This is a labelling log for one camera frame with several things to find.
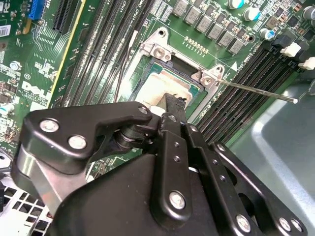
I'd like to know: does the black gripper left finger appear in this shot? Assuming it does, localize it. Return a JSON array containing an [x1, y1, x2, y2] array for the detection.
[[11, 92, 193, 223]]

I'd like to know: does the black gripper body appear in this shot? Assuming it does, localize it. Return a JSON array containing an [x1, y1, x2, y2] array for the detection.
[[50, 153, 233, 236]]

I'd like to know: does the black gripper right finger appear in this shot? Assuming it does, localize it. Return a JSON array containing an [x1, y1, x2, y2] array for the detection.
[[176, 97, 308, 236]]

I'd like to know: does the silver square CPU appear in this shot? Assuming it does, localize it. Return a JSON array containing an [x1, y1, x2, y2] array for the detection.
[[134, 62, 204, 111]]

